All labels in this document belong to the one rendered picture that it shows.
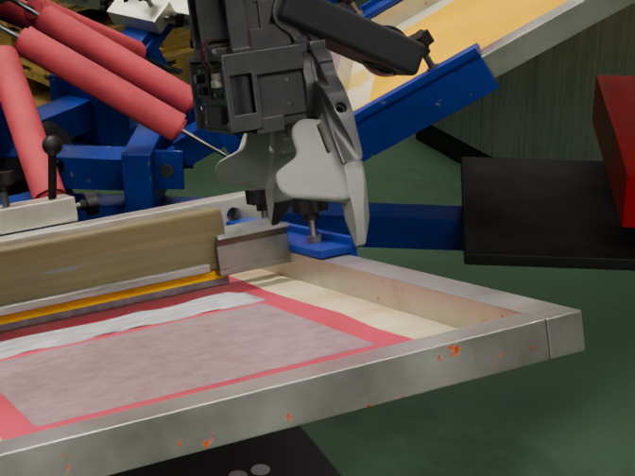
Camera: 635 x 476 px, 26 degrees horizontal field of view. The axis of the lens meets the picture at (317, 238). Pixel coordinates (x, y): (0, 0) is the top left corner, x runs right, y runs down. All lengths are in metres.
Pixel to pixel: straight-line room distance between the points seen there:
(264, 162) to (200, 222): 0.70
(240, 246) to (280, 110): 0.80
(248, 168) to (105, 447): 0.24
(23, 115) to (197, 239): 0.54
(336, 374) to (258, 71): 0.32
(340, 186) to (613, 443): 2.62
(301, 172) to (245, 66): 0.08
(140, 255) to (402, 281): 0.37
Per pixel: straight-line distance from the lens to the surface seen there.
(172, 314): 1.61
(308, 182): 0.90
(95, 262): 1.68
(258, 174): 1.02
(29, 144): 2.13
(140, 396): 1.29
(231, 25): 0.93
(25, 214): 1.93
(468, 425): 3.49
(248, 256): 1.72
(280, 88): 0.93
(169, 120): 2.26
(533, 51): 1.97
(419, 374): 1.17
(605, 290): 4.18
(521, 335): 1.22
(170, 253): 1.70
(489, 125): 4.76
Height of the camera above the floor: 1.91
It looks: 26 degrees down
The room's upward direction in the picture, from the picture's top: straight up
